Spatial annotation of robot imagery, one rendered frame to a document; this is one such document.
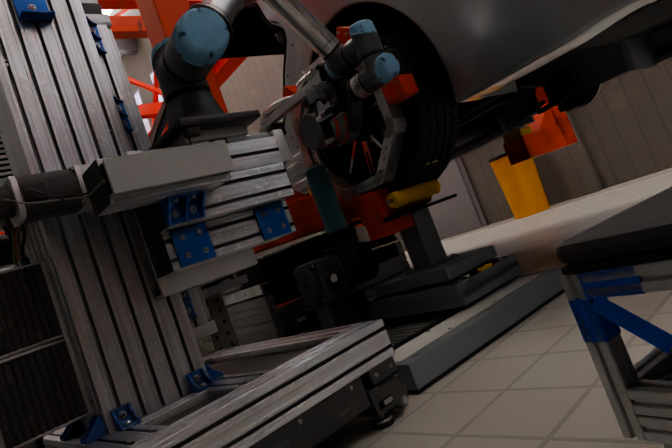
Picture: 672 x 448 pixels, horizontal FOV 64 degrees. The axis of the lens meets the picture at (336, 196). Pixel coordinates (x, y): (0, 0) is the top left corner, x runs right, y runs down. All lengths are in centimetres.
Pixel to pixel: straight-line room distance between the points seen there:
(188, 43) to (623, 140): 530
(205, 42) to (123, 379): 76
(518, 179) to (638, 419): 534
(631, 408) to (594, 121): 553
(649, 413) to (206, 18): 109
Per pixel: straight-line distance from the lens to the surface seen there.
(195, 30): 127
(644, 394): 74
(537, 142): 389
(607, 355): 73
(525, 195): 604
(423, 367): 149
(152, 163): 109
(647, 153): 609
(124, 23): 479
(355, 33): 159
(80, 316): 131
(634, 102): 607
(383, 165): 190
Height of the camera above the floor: 43
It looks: 5 degrees up
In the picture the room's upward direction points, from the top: 21 degrees counter-clockwise
